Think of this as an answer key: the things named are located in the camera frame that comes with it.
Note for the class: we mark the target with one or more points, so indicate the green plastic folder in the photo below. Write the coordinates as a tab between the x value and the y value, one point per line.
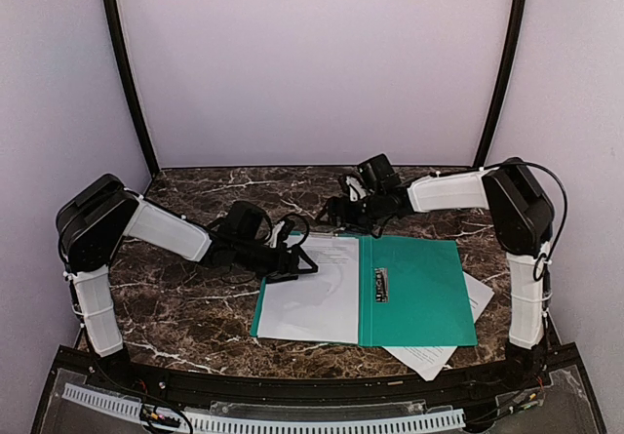
427	294

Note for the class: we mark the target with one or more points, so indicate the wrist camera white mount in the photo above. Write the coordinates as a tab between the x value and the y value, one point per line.
244	220
373	176

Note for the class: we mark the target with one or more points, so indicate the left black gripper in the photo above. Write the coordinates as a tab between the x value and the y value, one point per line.
287	262

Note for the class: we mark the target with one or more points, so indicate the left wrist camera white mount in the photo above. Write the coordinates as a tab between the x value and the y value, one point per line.
244	220

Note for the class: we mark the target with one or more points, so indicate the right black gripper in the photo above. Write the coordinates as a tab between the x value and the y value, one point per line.
338	208

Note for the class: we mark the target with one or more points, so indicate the black frame post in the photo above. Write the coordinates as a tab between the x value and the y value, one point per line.
501	83
120	51

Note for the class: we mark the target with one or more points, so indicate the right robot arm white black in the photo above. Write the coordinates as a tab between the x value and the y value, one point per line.
522	216

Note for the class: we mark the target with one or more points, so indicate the right printed paper sheet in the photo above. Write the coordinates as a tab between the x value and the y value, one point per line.
428	360

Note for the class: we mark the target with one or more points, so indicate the right black frame post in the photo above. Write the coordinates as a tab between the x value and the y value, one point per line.
501	83

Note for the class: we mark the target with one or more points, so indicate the metal top clip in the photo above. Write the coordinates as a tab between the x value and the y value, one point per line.
324	234

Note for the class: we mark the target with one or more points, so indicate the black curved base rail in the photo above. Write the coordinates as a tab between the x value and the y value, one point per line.
484	391

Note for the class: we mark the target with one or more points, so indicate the metal centre spring clip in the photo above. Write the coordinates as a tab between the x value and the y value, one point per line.
381	285

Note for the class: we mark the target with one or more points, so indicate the left black frame post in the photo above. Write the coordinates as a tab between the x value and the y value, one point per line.
120	51

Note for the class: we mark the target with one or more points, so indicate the white paper sheet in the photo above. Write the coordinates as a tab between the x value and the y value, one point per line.
319	307

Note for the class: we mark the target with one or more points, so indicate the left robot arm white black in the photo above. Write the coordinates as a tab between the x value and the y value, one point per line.
93	224

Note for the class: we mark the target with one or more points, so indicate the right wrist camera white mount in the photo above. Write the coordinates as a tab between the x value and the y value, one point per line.
373	176

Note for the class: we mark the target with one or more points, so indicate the white slotted cable duct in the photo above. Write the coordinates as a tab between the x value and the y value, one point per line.
224	417

